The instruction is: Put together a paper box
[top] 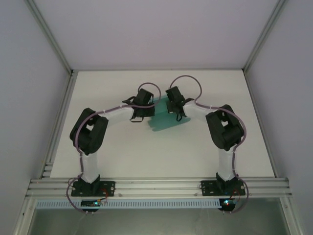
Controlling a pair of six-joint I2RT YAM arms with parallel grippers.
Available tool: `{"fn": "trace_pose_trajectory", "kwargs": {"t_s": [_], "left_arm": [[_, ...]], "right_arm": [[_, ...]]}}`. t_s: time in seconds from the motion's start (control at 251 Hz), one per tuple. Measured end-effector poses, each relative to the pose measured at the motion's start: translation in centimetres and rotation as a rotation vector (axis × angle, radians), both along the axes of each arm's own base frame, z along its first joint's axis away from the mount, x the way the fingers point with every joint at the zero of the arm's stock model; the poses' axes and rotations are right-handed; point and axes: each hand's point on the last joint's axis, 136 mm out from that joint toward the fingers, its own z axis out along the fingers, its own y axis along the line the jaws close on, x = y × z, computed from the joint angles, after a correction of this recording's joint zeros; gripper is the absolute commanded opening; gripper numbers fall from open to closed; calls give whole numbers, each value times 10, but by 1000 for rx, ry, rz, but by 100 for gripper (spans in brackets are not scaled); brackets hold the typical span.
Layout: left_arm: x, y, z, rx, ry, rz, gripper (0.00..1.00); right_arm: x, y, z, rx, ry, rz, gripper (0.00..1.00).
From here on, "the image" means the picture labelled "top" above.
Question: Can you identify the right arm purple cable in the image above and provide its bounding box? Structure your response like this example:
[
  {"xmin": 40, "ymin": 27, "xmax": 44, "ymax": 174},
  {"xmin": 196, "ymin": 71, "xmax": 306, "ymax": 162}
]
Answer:
[{"xmin": 169, "ymin": 75, "xmax": 250, "ymax": 214}]

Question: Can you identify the aluminium mounting beam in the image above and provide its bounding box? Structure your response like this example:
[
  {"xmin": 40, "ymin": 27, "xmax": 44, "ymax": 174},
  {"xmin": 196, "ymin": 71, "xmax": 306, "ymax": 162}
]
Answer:
[{"xmin": 25, "ymin": 178, "xmax": 293, "ymax": 198}]

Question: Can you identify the right arm red wire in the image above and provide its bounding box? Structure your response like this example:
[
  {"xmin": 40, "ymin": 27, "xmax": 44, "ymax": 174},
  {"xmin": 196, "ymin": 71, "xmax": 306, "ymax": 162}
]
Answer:
[{"xmin": 229, "ymin": 188, "xmax": 242, "ymax": 203}]

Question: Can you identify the left arm red wire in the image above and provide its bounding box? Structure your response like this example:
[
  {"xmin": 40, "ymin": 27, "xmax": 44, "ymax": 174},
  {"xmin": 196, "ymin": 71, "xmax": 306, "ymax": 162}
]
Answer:
[{"xmin": 100, "ymin": 188, "xmax": 110, "ymax": 204}]

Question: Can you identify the aluminium table side rail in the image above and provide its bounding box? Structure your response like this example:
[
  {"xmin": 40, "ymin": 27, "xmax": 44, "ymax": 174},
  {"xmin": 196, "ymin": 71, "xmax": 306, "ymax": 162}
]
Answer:
[
  {"xmin": 39, "ymin": 70, "xmax": 79, "ymax": 181},
  {"xmin": 242, "ymin": 70, "xmax": 281, "ymax": 179}
]

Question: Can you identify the teal paper box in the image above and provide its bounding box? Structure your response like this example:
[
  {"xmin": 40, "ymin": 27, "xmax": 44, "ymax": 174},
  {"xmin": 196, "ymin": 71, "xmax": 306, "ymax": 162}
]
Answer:
[{"xmin": 146, "ymin": 96, "xmax": 191, "ymax": 133}]

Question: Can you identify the aluminium frame post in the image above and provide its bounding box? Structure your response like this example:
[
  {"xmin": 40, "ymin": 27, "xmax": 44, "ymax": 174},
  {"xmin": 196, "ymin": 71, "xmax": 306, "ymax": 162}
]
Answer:
[
  {"xmin": 24, "ymin": 0, "xmax": 74, "ymax": 75},
  {"xmin": 242, "ymin": 0, "xmax": 288, "ymax": 74}
]

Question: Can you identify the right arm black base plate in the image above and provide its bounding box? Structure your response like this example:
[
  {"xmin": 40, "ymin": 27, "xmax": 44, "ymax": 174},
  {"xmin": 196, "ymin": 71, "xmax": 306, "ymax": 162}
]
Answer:
[{"xmin": 200, "ymin": 180, "xmax": 246, "ymax": 196}]

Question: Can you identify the aluminium frame leg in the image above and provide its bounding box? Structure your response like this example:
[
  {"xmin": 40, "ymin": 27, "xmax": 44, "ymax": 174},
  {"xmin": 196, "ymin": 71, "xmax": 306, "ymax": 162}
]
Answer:
[
  {"xmin": 12, "ymin": 197, "xmax": 37, "ymax": 235},
  {"xmin": 280, "ymin": 197, "xmax": 304, "ymax": 235}
]

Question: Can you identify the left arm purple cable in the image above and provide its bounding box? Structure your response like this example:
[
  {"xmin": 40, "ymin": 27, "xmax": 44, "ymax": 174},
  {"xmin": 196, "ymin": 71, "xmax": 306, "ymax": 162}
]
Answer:
[{"xmin": 65, "ymin": 82, "xmax": 161, "ymax": 214}]

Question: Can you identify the pale blue slotted cable duct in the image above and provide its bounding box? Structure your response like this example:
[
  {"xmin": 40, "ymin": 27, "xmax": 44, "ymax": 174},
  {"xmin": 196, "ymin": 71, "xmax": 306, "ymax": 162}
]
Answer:
[{"xmin": 36, "ymin": 198, "xmax": 221, "ymax": 209}]

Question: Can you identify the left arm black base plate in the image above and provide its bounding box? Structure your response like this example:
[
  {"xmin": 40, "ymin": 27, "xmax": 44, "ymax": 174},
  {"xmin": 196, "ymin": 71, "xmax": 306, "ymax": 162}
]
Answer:
[{"xmin": 70, "ymin": 180, "xmax": 116, "ymax": 197}]

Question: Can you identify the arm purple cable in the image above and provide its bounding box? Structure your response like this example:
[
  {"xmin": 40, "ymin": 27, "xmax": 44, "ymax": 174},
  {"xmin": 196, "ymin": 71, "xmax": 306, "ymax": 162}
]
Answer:
[
  {"xmin": 169, "ymin": 75, "xmax": 250, "ymax": 214},
  {"xmin": 65, "ymin": 82, "xmax": 161, "ymax": 214}
]

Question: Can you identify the arm red wire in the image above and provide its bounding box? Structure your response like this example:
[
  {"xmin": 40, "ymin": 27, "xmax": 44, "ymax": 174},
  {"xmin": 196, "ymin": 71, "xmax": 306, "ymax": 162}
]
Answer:
[
  {"xmin": 100, "ymin": 188, "xmax": 110, "ymax": 204},
  {"xmin": 229, "ymin": 188, "xmax": 242, "ymax": 203}
]

